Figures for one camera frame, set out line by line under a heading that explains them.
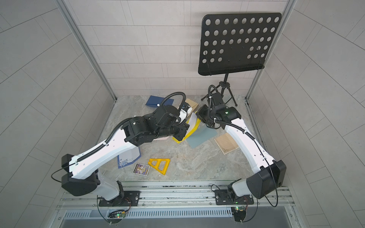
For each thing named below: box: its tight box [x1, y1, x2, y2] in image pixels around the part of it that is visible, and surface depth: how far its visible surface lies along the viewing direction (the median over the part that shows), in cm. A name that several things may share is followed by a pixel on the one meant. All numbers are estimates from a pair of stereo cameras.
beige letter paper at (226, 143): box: [213, 132, 240, 155], surface depth 93 cm
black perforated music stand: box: [198, 12, 282, 107], surface depth 68 cm
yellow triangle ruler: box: [148, 158, 171, 176], surface depth 84 cm
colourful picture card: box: [132, 162, 151, 177], surface depth 80 cm
